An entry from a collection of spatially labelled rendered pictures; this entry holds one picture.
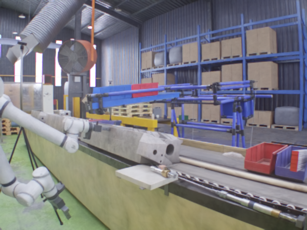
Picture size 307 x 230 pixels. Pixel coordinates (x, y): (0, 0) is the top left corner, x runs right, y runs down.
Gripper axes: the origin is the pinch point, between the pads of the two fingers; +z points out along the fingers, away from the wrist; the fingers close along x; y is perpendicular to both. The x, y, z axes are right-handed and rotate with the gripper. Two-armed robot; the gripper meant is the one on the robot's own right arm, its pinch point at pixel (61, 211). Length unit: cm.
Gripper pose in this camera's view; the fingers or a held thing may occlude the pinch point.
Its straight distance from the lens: 146.8
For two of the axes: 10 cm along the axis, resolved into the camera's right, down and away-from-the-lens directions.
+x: 8.4, 1.5, -5.2
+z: 1.3, 8.8, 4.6
